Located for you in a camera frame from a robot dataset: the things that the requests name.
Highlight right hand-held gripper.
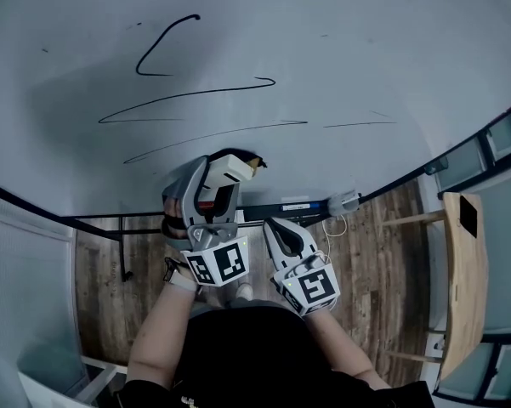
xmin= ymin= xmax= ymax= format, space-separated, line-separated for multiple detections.
xmin=262 ymin=217 xmax=340 ymax=317

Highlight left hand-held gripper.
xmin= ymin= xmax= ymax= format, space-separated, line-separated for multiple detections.
xmin=162 ymin=156 xmax=251 ymax=287

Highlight yellow black eraser sponge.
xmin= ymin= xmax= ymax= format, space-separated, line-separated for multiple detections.
xmin=207 ymin=148 xmax=270 ymax=182

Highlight white whiteboard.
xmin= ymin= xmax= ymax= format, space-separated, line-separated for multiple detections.
xmin=0 ymin=0 xmax=511 ymax=229

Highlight person's right forearm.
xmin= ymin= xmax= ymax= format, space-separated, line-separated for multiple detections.
xmin=304 ymin=308 xmax=392 ymax=390

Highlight person's left forearm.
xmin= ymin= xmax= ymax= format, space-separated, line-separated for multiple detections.
xmin=126 ymin=285 xmax=196 ymax=393

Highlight person's left hand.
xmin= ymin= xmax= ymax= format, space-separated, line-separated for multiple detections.
xmin=161 ymin=196 xmax=188 ymax=240

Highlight blue marker pen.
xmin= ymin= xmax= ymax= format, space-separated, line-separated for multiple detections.
xmin=280 ymin=200 xmax=331 ymax=213

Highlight grey clip-on device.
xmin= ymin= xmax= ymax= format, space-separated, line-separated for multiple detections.
xmin=326 ymin=189 xmax=362 ymax=215

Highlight person's grey trousers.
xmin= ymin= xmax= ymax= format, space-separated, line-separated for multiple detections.
xmin=193 ymin=296 xmax=260 ymax=314

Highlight grey wristband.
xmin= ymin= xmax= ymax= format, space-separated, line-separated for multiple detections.
xmin=164 ymin=256 xmax=199 ymax=293

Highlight person's black shirt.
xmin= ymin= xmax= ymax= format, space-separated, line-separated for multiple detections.
xmin=112 ymin=305 xmax=434 ymax=408

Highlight black mesh waste bin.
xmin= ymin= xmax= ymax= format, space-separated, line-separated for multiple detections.
xmin=424 ymin=159 xmax=450 ymax=176

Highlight light wooden side table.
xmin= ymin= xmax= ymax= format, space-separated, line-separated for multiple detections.
xmin=380 ymin=191 xmax=490 ymax=382

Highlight black phone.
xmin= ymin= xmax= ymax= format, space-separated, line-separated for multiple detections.
xmin=458 ymin=194 xmax=480 ymax=240

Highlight dark-framed glass partition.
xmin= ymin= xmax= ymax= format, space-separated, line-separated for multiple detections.
xmin=424 ymin=99 xmax=511 ymax=403

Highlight white cable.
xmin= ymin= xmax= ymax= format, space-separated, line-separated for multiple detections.
xmin=321 ymin=213 xmax=349 ymax=267

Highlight white metal frame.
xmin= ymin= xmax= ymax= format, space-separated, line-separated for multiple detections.
xmin=19 ymin=353 xmax=128 ymax=408

